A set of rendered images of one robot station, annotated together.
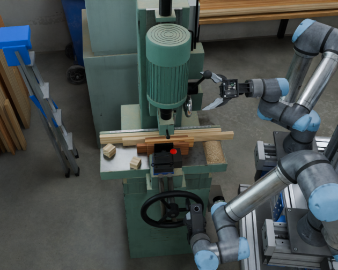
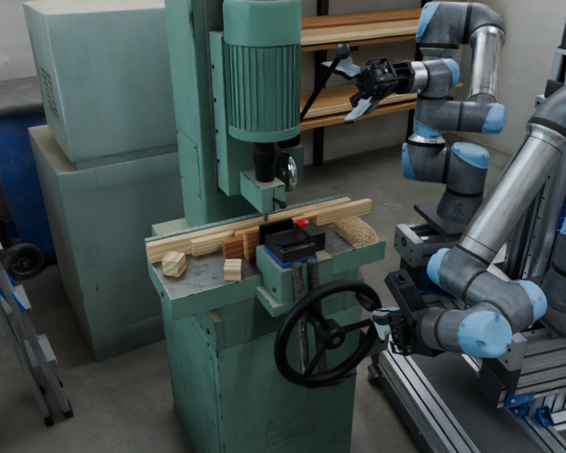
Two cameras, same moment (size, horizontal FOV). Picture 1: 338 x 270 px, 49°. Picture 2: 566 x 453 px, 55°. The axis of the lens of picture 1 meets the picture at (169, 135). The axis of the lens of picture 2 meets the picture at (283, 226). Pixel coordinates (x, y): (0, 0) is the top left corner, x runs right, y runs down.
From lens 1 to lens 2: 76 cm
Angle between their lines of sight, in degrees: 24
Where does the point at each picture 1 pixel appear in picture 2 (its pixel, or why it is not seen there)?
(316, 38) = (455, 17)
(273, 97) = (441, 87)
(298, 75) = not seen: hidden behind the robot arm
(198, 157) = (334, 243)
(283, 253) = (538, 354)
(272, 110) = (444, 111)
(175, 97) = (289, 113)
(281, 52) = (328, 180)
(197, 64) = not seen: hidden behind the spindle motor
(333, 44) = (482, 17)
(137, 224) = (242, 428)
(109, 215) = not seen: outside the picture
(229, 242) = (505, 290)
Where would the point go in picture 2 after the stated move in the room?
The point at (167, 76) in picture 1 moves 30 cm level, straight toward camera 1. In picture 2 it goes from (274, 68) to (331, 102)
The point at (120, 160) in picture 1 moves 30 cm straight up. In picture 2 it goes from (202, 276) to (192, 159)
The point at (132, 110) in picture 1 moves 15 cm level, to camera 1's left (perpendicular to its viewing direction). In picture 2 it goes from (176, 226) to (128, 234)
